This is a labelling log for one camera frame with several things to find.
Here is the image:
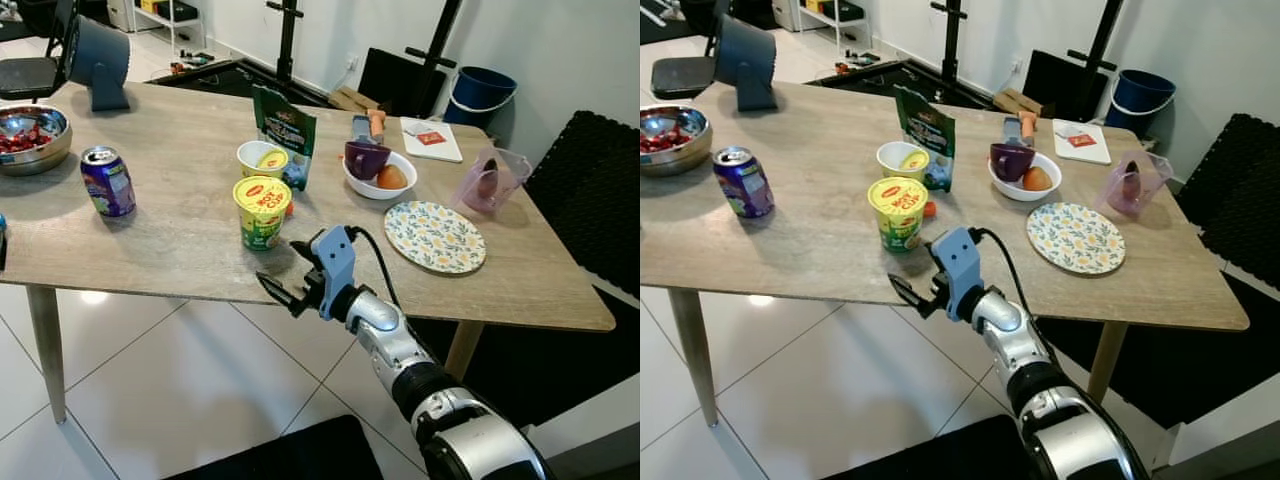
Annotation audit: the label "green yellow-lid noodle cup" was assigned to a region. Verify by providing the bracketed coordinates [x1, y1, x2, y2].
[233, 176, 293, 251]
[868, 177, 929, 253]

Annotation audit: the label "white ceramic bowl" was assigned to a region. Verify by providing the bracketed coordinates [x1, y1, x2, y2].
[988, 150, 1063, 203]
[343, 150, 418, 201]

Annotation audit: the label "light wooden dining table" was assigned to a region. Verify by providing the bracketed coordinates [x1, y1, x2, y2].
[0, 82, 616, 423]
[640, 82, 1251, 428]

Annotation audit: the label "opened white noodle cup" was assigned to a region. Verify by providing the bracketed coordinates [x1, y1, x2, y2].
[876, 140, 931, 182]
[236, 140, 291, 182]

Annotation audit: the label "purple cup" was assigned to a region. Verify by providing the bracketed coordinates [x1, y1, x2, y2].
[344, 140, 391, 182]
[990, 141, 1036, 183]

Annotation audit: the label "floral print plate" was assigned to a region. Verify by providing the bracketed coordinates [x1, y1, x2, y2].
[1026, 203, 1127, 276]
[384, 201, 487, 275]

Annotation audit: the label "green snack bag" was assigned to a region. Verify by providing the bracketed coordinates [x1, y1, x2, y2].
[252, 84, 317, 191]
[893, 85, 956, 191]

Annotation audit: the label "white cutting board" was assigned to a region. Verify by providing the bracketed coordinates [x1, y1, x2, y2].
[1052, 118, 1113, 165]
[400, 117, 464, 163]

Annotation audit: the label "black gym floor mat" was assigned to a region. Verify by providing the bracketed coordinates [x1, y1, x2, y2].
[805, 58, 1001, 109]
[150, 58, 336, 107]

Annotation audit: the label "purple drink can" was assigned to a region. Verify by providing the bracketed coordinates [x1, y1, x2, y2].
[80, 146, 137, 219]
[712, 146, 776, 219]

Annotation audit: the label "black flat panel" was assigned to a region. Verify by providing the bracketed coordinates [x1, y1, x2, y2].
[357, 47, 446, 119]
[1020, 50, 1109, 121]

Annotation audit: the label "clear pink measuring jug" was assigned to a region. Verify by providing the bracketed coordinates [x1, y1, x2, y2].
[455, 148, 533, 214]
[1100, 150, 1176, 216]

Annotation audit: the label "black metal stand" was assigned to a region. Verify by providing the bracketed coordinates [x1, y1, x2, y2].
[1065, 0, 1126, 73]
[930, 0, 976, 86]
[405, 0, 466, 73]
[265, 0, 307, 86]

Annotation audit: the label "blue bucket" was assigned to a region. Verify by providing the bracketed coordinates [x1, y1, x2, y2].
[1108, 69, 1178, 139]
[445, 66, 518, 129]

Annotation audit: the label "steel bowl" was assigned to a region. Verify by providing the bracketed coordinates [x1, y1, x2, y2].
[0, 103, 73, 177]
[640, 103, 713, 177]

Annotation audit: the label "white shelf unit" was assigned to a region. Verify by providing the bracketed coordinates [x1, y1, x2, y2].
[775, 0, 871, 51]
[105, 0, 211, 51]

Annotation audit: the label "dark blue desk fan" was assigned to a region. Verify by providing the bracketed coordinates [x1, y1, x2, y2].
[62, 15, 131, 113]
[712, 15, 779, 113]

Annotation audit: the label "black foam mat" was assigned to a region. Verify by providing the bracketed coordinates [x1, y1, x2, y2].
[1040, 112, 1280, 431]
[410, 110, 641, 426]

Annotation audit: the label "red cherries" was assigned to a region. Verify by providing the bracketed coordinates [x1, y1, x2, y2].
[645, 127, 693, 154]
[0, 125, 47, 154]

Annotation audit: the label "black chair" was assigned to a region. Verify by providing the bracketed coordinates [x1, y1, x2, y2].
[0, 0, 77, 101]
[650, 0, 726, 101]

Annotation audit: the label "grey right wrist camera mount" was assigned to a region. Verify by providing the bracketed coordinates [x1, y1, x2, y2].
[930, 227, 987, 321]
[310, 226, 359, 307]

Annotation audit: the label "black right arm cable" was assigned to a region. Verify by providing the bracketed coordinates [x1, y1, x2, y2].
[345, 225, 406, 311]
[968, 227, 1061, 366]

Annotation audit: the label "grey tool orange handle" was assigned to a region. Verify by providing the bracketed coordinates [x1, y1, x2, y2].
[1003, 108, 1038, 148]
[352, 108, 388, 146]

